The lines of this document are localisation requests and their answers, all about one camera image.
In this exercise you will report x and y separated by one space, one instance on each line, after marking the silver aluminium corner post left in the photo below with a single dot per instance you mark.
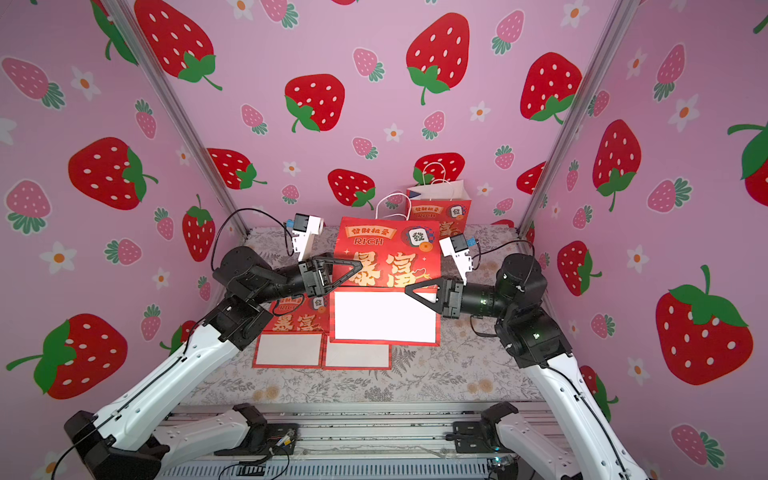
125 21

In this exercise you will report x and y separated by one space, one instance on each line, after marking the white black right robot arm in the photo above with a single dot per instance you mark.
542 352

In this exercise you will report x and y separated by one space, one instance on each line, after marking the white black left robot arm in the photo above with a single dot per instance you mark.
125 439

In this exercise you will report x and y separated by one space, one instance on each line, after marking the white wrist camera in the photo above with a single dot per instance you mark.
303 228
458 247

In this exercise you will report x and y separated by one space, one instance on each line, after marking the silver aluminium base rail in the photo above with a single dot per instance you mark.
417 440

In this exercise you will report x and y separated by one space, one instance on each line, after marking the silver aluminium corner post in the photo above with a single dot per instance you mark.
125 21
613 34

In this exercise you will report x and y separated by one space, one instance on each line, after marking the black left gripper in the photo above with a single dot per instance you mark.
309 269

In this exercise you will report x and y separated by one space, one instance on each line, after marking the red paper gift bag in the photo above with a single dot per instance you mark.
296 335

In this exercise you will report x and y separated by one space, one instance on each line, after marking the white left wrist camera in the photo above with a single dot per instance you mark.
303 228

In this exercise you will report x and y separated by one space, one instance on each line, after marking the silver aluminium corner post right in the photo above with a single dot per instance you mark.
613 34

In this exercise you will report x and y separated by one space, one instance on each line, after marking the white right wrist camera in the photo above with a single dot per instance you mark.
458 247

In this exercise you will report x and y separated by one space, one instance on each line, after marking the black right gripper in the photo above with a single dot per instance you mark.
450 297

